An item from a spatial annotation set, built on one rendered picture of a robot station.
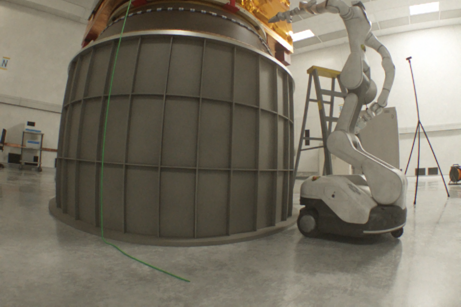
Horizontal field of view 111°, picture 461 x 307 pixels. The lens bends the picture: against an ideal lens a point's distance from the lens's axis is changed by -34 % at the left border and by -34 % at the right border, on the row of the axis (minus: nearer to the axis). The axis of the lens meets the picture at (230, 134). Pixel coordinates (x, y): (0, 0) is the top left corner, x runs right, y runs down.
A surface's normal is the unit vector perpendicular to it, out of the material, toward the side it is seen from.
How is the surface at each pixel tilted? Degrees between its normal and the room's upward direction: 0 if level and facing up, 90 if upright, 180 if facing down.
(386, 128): 90
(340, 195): 90
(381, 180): 90
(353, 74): 92
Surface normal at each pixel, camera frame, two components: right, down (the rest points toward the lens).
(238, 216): 0.54, -0.10
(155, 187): 0.13, -0.14
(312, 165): -0.66, -0.13
